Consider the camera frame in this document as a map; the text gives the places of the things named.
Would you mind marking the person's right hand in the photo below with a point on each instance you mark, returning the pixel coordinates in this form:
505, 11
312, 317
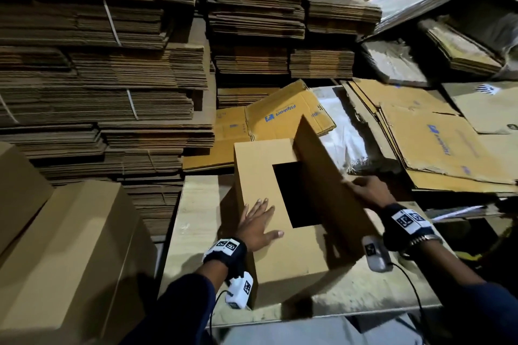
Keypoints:
372, 191

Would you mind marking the person's left hand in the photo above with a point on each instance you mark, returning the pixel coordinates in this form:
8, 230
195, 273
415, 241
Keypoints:
255, 227

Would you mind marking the brown cardboard box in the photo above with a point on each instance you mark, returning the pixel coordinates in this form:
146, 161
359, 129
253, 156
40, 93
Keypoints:
73, 260
20, 191
259, 187

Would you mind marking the brown carton blue print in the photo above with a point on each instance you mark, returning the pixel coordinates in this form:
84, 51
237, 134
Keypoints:
441, 143

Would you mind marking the person's right forearm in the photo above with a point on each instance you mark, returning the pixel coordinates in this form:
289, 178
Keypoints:
477, 300

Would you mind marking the person's left forearm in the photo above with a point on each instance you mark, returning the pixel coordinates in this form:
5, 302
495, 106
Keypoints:
178, 308

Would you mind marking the pile of brown cartons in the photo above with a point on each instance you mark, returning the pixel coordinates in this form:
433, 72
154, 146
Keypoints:
388, 98

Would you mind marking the stacks of flat cardboard bundles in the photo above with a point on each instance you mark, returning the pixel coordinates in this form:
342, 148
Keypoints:
89, 74

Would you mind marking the black right wrist band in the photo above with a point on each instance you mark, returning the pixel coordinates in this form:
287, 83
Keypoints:
409, 226

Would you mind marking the white plastic sack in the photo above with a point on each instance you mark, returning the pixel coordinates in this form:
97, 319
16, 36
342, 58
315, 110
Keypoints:
344, 138

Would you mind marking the plywood work board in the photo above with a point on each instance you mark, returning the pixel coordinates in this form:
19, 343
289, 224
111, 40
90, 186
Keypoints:
194, 227

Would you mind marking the yellow carton with blue print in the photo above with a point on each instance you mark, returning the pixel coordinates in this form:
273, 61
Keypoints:
287, 110

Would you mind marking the clear plastic sheet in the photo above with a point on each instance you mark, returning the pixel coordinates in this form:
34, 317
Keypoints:
394, 62

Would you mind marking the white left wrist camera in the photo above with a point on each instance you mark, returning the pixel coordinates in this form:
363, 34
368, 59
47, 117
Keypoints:
239, 290

